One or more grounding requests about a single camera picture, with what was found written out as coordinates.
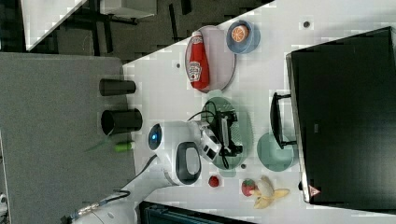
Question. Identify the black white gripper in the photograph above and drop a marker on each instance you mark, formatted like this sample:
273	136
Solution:
223	124

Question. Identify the light green oval strainer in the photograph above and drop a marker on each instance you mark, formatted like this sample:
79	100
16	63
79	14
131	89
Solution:
241	137

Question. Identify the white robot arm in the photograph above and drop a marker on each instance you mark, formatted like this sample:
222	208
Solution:
178	148

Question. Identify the small red strawberry toy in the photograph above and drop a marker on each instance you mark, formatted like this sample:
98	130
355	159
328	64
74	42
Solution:
213	181

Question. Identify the light green mug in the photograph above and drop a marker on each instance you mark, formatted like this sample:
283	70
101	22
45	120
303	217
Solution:
272	156

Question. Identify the large red strawberry toy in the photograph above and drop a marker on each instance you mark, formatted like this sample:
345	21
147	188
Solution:
247	186

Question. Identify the red ketchup bottle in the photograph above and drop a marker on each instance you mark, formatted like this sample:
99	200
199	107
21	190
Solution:
198	68

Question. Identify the peeled banana toy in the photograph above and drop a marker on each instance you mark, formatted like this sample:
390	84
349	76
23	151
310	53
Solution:
266	194

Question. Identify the grey round plate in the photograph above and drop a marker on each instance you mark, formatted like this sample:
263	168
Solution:
221	61

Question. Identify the blue bowl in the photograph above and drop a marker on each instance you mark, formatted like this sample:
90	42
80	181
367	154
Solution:
248	44

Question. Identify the orange slice toy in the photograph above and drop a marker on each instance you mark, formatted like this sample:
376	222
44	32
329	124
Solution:
240	33

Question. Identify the large black cylindrical holder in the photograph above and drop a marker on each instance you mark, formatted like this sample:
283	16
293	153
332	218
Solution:
121	121

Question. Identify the black toaster oven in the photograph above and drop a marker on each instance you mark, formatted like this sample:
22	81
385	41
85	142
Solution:
343	99

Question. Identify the small black cylindrical holder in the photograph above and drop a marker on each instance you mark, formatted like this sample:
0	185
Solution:
111	87

